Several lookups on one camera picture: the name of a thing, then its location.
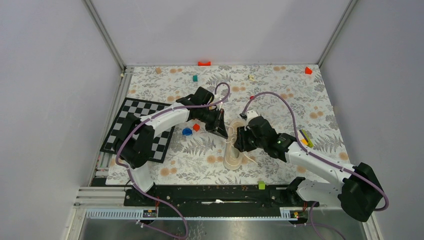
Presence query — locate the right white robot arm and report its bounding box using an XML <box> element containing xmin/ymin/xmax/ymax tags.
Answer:
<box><xmin>234</xmin><ymin>113</ymin><xmax>384</xmax><ymax>222</ymax></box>

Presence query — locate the floral patterned table mat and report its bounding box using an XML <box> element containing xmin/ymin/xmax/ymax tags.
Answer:
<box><xmin>126</xmin><ymin>64</ymin><xmax>349</xmax><ymax>185</ymax></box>

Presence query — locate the lime green cube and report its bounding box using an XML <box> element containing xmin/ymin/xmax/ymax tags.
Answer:
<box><xmin>257</xmin><ymin>180</ymin><xmax>266</xmax><ymax>190</ymax></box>

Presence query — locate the black white checkerboard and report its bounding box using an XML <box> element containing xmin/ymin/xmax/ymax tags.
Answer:
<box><xmin>99</xmin><ymin>97</ymin><xmax>176</xmax><ymax>164</ymax></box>

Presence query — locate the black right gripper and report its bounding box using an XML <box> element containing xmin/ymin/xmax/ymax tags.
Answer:
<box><xmin>233</xmin><ymin>125</ymin><xmax>267</xmax><ymax>153</ymax></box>

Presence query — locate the orange arch block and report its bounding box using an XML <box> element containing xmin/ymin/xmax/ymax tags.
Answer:
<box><xmin>197</xmin><ymin>60</ymin><xmax>212</xmax><ymax>67</ymax></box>

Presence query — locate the red wedge block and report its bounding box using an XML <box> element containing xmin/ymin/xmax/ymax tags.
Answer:
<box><xmin>304</xmin><ymin>67</ymin><xmax>313</xmax><ymax>75</ymax></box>

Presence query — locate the red cube block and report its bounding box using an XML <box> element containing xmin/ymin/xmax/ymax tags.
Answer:
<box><xmin>192</xmin><ymin>123</ymin><xmax>201</xmax><ymax>132</ymax></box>

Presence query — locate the purple cable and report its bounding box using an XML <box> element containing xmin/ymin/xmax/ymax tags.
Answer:
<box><xmin>242</xmin><ymin>91</ymin><xmax>390</xmax><ymax>212</ymax></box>
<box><xmin>115</xmin><ymin>82</ymin><xmax>232</xmax><ymax>240</ymax></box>

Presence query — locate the blue toy piece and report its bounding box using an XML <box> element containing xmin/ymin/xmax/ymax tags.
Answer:
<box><xmin>182</xmin><ymin>128</ymin><xmax>193</xmax><ymax>136</ymax></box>

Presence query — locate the white slotted cable duct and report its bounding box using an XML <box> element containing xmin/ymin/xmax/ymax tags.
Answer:
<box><xmin>85</xmin><ymin>207</ymin><xmax>300</xmax><ymax>221</ymax></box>

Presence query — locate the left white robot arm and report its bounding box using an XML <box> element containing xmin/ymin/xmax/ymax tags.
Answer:
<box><xmin>112</xmin><ymin>87</ymin><xmax>228</xmax><ymax>206</ymax></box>

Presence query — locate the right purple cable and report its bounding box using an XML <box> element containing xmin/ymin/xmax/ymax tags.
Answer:
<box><xmin>242</xmin><ymin>91</ymin><xmax>390</xmax><ymax>212</ymax></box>

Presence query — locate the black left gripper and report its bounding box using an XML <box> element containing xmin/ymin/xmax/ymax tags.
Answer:
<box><xmin>197</xmin><ymin>106</ymin><xmax>228</xmax><ymax>139</ymax></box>

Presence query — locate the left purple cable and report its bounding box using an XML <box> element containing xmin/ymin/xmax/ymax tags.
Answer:
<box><xmin>115</xmin><ymin>82</ymin><xmax>232</xmax><ymax>240</ymax></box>

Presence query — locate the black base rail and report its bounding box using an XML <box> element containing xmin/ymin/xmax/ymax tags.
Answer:
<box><xmin>123</xmin><ymin>184</ymin><xmax>313</xmax><ymax>214</ymax></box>

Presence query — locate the beige sneaker with laces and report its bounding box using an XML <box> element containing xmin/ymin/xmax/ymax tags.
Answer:
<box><xmin>223</xmin><ymin>119</ymin><xmax>258</xmax><ymax>171</ymax></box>

